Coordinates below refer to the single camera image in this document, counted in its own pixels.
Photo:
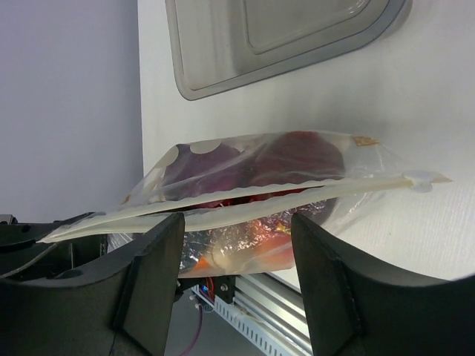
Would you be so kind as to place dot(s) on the fake peach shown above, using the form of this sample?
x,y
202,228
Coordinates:
x,y
250,247

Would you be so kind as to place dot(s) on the grey transparent plastic container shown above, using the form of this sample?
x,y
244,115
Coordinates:
x,y
217,46

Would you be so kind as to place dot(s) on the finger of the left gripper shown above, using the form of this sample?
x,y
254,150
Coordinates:
x,y
23,255

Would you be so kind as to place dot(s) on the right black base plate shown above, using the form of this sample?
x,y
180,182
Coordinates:
x,y
211,288

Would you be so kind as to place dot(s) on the white slotted cable duct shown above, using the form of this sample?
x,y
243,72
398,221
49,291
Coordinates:
x,y
266,338

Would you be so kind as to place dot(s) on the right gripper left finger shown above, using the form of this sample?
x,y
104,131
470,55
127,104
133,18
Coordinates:
x,y
117,304

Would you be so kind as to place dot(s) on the fake dark red apple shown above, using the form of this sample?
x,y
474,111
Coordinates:
x,y
296,157

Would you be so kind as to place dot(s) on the clear zip top bag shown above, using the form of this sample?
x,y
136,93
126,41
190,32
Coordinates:
x,y
371,170

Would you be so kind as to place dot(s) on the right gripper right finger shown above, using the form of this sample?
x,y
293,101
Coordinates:
x,y
357,304

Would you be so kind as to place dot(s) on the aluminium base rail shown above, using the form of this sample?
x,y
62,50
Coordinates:
x,y
275,304

